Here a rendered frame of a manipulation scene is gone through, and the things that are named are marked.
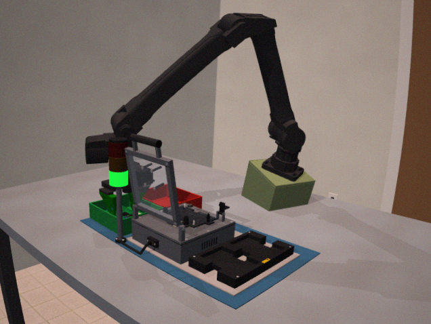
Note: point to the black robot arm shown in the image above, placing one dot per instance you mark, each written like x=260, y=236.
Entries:
x=228, y=32

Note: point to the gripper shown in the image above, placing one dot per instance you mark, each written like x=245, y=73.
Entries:
x=108, y=195

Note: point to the red bin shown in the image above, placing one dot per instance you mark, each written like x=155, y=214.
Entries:
x=189, y=198

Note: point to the green bin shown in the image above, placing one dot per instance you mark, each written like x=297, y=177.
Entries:
x=97, y=212

